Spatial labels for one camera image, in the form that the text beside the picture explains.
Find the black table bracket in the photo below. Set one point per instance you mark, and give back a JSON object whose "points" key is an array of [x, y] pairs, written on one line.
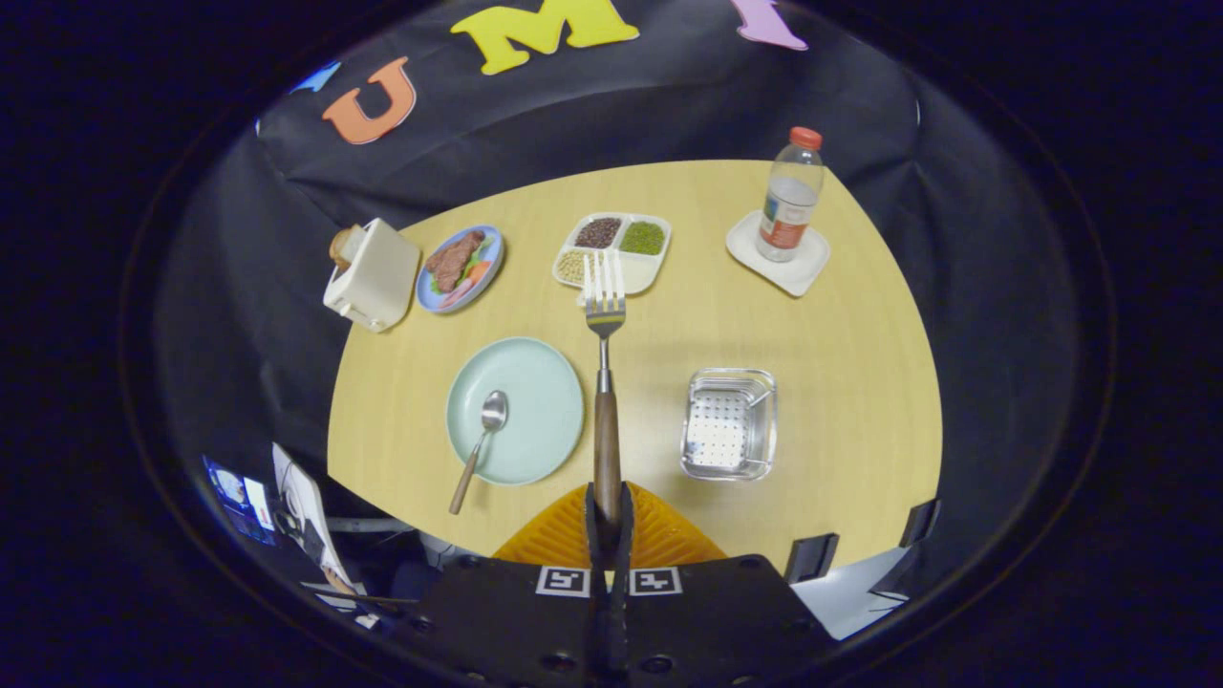
{"points": [[810, 557], [921, 522]]}

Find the pile of yellow soybeans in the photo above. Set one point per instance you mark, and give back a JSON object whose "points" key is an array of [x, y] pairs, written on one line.
{"points": [[570, 268]]}

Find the brown steak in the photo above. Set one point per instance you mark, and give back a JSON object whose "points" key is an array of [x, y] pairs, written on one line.
{"points": [[453, 260]]}

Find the white square coaster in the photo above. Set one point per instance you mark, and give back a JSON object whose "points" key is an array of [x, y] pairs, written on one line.
{"points": [[798, 272]]}

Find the clear plastic water bottle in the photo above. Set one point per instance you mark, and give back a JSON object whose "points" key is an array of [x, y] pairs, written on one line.
{"points": [[788, 205]]}

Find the green lettuce leaf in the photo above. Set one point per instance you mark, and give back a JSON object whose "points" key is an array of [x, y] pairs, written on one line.
{"points": [[476, 250]]}

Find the orange carrot stick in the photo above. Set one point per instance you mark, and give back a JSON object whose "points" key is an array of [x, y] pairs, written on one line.
{"points": [[475, 274]]}

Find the white divided tray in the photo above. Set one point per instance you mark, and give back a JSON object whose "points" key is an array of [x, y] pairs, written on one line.
{"points": [[638, 272]]}

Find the blue oval plate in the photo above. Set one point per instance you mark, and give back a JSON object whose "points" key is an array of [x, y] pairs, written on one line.
{"points": [[482, 287]]}

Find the metal drain basket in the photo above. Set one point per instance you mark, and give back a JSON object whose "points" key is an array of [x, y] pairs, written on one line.
{"points": [[731, 425]]}

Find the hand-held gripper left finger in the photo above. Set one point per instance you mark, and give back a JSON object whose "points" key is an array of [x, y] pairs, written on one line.
{"points": [[516, 621]]}

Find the pile of red beans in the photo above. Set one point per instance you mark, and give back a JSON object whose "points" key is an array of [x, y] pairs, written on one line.
{"points": [[598, 232]]}

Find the pale green plate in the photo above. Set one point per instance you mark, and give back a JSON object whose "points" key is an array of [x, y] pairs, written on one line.
{"points": [[535, 411]]}

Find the white toaster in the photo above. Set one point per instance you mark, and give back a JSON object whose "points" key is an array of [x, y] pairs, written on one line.
{"points": [[377, 277]]}

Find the white papers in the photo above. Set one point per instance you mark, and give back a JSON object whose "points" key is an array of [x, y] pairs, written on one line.
{"points": [[306, 506]]}

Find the pile of green beans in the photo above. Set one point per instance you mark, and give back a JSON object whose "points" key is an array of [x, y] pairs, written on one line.
{"points": [[642, 238]]}

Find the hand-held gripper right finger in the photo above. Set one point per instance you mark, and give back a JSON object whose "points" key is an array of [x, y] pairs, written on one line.
{"points": [[707, 621]]}

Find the toasted bread slice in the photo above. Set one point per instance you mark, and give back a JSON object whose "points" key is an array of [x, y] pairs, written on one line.
{"points": [[342, 247]]}

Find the white sheet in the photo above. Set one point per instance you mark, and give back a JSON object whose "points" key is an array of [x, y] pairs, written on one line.
{"points": [[850, 597]]}

